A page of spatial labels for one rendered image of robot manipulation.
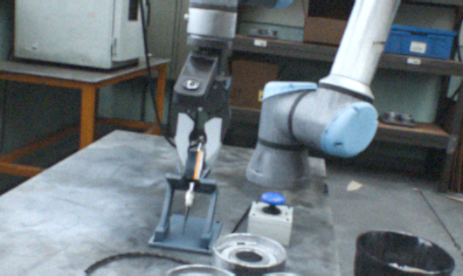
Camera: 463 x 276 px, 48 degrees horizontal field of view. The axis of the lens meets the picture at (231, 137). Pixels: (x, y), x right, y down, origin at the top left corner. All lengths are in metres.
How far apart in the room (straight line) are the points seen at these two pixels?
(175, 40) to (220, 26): 3.70
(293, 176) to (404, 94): 3.62
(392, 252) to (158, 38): 3.00
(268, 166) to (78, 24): 1.94
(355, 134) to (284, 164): 0.18
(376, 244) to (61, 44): 1.89
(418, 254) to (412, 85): 2.79
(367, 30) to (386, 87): 3.62
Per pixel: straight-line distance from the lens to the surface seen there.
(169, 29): 4.51
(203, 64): 0.81
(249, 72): 4.12
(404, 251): 2.14
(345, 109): 1.03
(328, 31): 4.08
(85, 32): 2.90
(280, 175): 1.15
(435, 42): 4.24
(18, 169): 2.93
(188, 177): 0.83
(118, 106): 4.97
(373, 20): 1.09
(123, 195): 1.04
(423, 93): 4.76
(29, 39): 3.04
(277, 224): 0.86
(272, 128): 1.14
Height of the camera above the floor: 1.16
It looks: 13 degrees down
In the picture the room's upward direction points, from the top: 6 degrees clockwise
